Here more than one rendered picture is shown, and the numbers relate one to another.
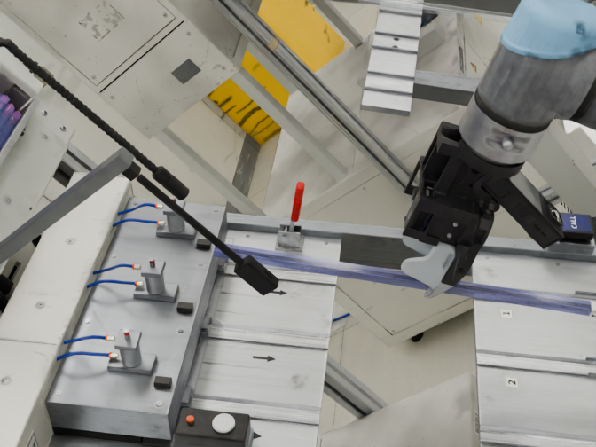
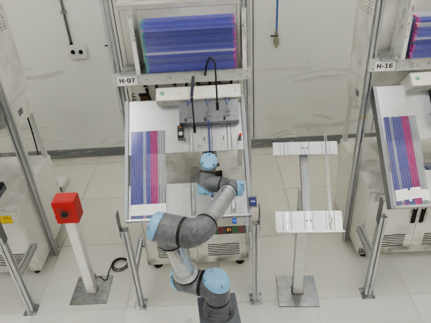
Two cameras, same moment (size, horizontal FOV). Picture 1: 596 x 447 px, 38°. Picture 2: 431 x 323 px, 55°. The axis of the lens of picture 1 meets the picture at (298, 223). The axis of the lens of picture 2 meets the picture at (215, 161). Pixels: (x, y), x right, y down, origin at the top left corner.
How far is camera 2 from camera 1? 1.75 m
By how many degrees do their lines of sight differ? 49
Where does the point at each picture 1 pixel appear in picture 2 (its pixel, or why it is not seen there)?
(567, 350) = not seen: hidden behind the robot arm
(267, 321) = (214, 137)
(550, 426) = (197, 196)
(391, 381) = (323, 202)
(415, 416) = not seen: hidden behind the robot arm
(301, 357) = (205, 145)
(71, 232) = (219, 90)
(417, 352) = (334, 208)
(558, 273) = (242, 200)
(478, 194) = not seen: hidden behind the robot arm
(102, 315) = (200, 104)
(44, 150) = (236, 75)
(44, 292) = (201, 91)
